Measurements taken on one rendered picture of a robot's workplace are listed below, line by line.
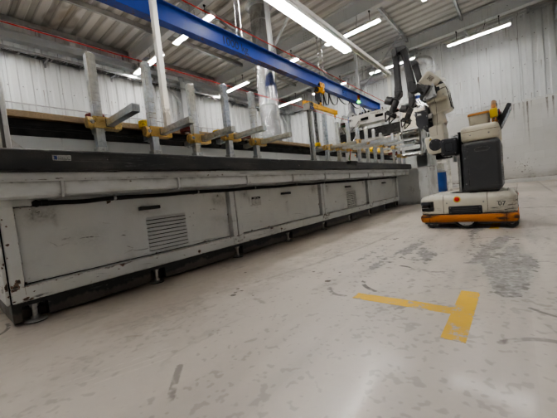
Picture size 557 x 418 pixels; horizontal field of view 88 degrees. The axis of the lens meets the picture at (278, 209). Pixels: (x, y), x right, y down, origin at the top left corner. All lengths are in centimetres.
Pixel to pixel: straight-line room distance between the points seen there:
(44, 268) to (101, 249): 24
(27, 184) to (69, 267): 46
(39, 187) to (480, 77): 1173
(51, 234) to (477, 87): 1165
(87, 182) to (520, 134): 1132
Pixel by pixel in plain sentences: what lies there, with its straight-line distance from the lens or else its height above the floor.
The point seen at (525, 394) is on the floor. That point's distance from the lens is 82.
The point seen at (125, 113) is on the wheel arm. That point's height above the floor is 82.
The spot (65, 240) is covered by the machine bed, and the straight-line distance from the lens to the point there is 169.
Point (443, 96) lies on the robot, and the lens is 302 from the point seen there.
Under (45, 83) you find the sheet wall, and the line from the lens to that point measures 936.
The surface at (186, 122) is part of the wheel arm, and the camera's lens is 144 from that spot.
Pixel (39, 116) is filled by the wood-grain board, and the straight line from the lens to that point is 167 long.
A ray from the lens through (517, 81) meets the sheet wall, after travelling 1191.
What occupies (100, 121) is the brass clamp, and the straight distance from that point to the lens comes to 152.
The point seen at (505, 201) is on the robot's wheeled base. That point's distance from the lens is 274.
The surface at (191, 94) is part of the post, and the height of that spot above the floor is 104.
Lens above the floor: 44
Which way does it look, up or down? 3 degrees down
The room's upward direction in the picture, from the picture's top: 6 degrees counter-clockwise
